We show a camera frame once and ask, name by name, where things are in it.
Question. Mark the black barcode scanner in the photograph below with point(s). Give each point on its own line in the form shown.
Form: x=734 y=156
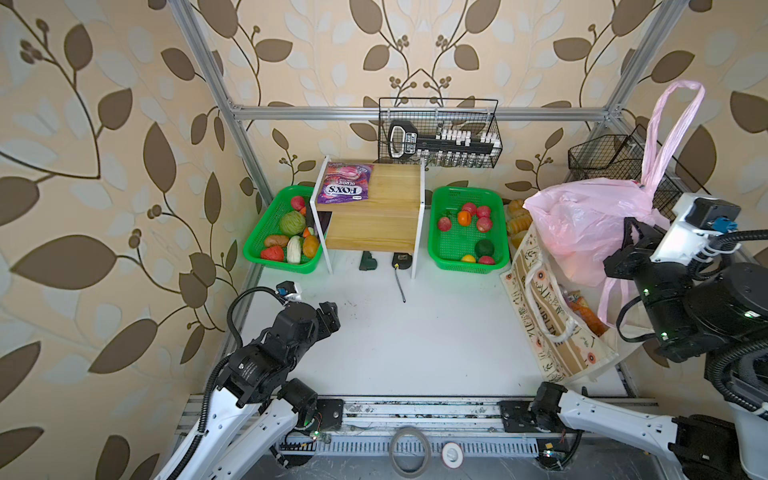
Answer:
x=402 y=139

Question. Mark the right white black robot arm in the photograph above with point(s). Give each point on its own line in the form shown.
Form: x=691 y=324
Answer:
x=711 y=307

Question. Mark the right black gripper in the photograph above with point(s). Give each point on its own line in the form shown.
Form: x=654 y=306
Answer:
x=643 y=241

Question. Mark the white bread tray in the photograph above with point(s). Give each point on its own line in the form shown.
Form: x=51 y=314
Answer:
x=518 y=222

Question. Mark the black wire basket rear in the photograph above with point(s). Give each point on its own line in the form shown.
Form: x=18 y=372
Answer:
x=452 y=132

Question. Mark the red strawberry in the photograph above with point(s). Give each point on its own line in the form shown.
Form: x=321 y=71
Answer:
x=273 y=253

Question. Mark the white wooden two-tier shelf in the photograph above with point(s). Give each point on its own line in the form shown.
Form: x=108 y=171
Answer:
x=390 y=220

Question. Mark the pink plastic grocery bag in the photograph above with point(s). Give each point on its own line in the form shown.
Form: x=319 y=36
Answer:
x=581 y=223

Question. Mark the green cabbage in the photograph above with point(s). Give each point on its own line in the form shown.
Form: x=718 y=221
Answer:
x=292 y=223

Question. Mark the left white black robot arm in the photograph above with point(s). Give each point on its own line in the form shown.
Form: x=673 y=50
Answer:
x=251 y=403

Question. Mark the black wire basket right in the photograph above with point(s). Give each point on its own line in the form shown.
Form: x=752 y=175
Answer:
x=619 y=157

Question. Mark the left green vegetable basket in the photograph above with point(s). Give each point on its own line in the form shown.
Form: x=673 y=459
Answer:
x=269 y=225

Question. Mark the red apple left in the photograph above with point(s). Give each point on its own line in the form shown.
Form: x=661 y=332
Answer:
x=444 y=224

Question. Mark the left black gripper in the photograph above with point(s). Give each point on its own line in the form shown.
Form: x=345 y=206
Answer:
x=332 y=316

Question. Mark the black wire basket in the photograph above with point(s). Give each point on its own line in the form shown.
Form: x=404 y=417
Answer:
x=619 y=157
x=452 y=132

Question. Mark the green fruit basket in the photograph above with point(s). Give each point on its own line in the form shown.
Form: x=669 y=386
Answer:
x=447 y=248

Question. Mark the cream canvas tote bag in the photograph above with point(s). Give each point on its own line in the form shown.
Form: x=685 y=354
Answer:
x=566 y=347

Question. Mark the green avocado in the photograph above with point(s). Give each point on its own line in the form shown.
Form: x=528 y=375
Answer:
x=484 y=247

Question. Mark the grey tape roll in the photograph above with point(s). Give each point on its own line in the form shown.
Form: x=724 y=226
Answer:
x=412 y=442

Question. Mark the orange Fox's candy bag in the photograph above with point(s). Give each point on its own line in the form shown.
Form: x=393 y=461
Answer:
x=578 y=304

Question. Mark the purple Fox's candy bag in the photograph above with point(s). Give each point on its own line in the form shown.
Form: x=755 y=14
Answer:
x=345 y=183

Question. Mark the small orange tangerine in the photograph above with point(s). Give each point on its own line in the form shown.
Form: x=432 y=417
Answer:
x=465 y=218

